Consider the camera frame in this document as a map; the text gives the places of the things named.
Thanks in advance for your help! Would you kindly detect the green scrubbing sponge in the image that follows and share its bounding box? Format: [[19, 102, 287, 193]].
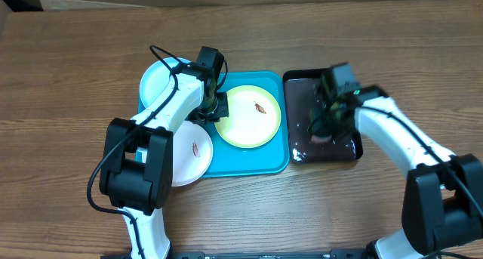
[[310, 123, 332, 143]]

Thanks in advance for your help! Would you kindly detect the light blue plate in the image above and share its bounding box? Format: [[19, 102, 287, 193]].
[[138, 61, 198, 112]]

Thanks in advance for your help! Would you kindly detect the yellow-green plate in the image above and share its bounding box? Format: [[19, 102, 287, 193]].
[[214, 85, 281, 149]]

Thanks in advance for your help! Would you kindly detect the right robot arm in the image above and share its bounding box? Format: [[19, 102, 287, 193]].
[[308, 63, 482, 258]]

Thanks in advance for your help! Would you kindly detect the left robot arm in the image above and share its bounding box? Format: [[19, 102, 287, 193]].
[[86, 46, 229, 258]]

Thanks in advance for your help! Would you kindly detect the black rectangular tray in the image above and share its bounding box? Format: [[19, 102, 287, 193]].
[[282, 68, 363, 164]]

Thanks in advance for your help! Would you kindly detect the teal plastic tray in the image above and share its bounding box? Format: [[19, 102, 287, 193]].
[[134, 70, 291, 179]]

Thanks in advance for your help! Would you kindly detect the pink white plate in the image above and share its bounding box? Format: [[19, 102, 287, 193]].
[[172, 121, 214, 187]]

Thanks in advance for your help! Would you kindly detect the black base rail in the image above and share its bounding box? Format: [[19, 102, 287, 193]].
[[100, 247, 378, 259]]

